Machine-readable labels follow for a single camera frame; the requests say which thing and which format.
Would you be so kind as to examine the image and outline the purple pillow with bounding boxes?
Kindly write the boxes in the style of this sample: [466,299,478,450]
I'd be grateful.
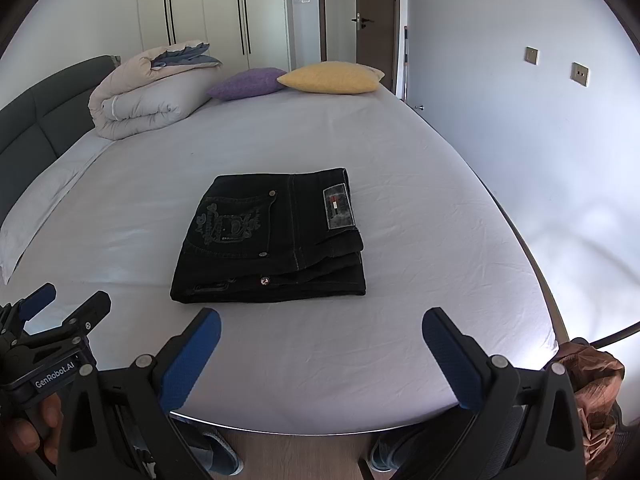
[206,67,290,101]

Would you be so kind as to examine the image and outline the black cable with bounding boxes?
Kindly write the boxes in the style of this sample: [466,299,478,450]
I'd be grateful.
[592,321,640,350]

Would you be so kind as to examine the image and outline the brown crumpled cloth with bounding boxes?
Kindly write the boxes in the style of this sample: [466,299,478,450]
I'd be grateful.
[551,337,627,467]

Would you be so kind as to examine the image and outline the white wardrobe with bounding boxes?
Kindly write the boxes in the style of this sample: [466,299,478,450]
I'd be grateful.
[136,0,292,75]

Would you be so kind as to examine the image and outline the dark wooden door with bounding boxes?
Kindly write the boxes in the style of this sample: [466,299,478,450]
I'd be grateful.
[354,0,402,97]

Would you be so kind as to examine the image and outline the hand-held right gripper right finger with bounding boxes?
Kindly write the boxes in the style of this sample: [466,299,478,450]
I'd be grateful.
[421,307,587,480]

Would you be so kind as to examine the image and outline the blue slipper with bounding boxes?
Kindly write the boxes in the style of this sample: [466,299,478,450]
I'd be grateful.
[192,427,246,477]
[369,432,407,473]

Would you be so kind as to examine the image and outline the bed with white sheet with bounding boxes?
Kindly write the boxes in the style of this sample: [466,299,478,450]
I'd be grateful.
[0,85,570,437]

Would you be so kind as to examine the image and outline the yellow pillow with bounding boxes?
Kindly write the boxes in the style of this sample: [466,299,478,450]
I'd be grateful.
[276,61,386,96]

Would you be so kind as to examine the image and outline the black denim pants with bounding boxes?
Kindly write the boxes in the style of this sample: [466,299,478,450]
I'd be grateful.
[170,167,368,305]

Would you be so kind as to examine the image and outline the person's left hand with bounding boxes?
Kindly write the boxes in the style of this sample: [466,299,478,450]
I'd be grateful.
[0,391,64,469]

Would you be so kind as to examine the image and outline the flat white pillow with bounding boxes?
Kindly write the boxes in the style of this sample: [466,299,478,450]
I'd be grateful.
[0,131,117,286]

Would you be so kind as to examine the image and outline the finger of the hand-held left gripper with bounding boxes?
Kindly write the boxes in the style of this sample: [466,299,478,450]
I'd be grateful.
[14,282,58,325]
[52,290,113,342]

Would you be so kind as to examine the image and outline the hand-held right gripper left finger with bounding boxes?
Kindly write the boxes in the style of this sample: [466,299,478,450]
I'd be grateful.
[56,307,223,480]

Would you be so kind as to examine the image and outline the grey padded headboard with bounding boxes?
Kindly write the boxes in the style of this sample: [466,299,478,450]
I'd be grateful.
[0,54,122,222]

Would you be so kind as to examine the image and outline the folded white duvet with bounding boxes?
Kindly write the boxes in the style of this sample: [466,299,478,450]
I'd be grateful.
[88,40,224,141]

